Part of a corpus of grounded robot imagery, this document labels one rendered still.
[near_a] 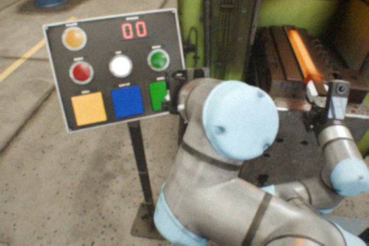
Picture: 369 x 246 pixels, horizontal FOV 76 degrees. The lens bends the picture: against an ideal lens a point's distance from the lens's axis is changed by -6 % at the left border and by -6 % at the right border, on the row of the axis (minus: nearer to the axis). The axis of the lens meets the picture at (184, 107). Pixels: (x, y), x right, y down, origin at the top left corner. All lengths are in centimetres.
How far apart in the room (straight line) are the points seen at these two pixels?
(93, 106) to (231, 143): 49
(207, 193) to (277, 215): 7
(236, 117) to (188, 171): 8
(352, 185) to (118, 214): 131
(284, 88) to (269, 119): 61
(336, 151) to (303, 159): 43
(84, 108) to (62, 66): 12
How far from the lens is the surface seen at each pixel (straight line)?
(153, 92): 67
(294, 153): 101
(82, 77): 67
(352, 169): 60
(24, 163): 210
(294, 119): 88
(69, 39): 68
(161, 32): 68
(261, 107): 25
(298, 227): 26
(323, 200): 67
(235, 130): 24
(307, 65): 90
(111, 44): 67
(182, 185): 28
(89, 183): 179
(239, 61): 95
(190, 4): 87
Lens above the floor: 143
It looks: 41 degrees down
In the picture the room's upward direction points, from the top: straight up
